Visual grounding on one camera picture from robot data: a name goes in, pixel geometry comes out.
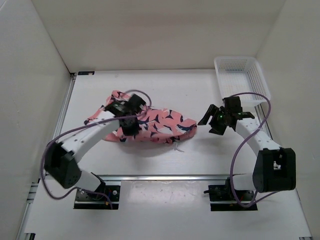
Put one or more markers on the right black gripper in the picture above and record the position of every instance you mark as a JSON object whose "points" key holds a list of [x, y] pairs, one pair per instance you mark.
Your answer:
{"points": [[215, 128]]}

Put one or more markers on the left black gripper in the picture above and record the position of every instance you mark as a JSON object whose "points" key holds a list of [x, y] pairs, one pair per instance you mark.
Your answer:
{"points": [[132, 132]]}

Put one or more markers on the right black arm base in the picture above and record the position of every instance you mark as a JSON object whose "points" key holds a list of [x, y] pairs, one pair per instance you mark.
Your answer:
{"points": [[222, 200]]}

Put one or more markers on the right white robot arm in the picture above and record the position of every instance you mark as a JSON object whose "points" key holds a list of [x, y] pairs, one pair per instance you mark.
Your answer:
{"points": [[275, 166]]}

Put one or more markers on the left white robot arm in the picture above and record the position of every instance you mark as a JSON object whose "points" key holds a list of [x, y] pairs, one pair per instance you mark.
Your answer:
{"points": [[62, 158]]}

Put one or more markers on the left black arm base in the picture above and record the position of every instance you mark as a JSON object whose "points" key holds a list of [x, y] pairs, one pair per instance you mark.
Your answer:
{"points": [[85, 201]]}

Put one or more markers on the white plastic mesh basket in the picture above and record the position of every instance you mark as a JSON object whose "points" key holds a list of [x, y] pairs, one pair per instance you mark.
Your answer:
{"points": [[239, 74]]}

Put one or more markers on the small dark label sticker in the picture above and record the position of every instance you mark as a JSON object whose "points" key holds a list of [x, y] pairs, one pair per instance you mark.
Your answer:
{"points": [[86, 73]]}

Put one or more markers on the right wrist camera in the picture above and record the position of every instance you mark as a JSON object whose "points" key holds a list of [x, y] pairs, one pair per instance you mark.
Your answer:
{"points": [[232, 105]]}

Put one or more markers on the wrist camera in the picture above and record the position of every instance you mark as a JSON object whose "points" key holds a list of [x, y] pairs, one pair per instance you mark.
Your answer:
{"points": [[136, 104], [232, 105]]}

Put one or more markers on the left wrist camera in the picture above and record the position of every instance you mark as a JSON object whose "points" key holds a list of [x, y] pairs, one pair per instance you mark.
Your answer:
{"points": [[136, 104]]}

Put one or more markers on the aluminium right side rail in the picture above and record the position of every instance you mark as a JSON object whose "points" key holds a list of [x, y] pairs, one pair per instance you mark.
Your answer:
{"points": [[263, 122]]}

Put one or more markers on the aluminium rail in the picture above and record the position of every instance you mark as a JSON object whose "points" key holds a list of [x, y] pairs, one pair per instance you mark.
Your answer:
{"points": [[21, 235], [202, 177], [263, 122]]}

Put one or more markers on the aluminium front rail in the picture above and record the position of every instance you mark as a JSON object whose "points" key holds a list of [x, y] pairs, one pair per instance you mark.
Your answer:
{"points": [[202, 177]]}

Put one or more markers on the aluminium left side rail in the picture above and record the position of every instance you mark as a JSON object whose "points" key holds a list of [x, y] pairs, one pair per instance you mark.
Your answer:
{"points": [[21, 235]]}

